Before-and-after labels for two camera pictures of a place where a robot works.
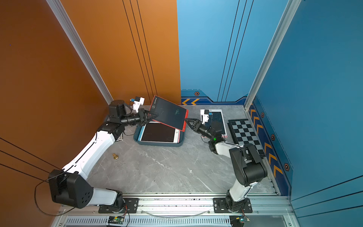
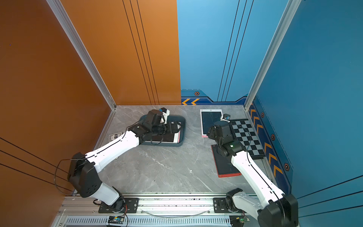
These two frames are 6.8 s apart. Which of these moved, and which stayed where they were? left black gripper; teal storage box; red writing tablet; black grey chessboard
Moved: red writing tablet; left black gripper
Stayed: teal storage box; black grey chessboard
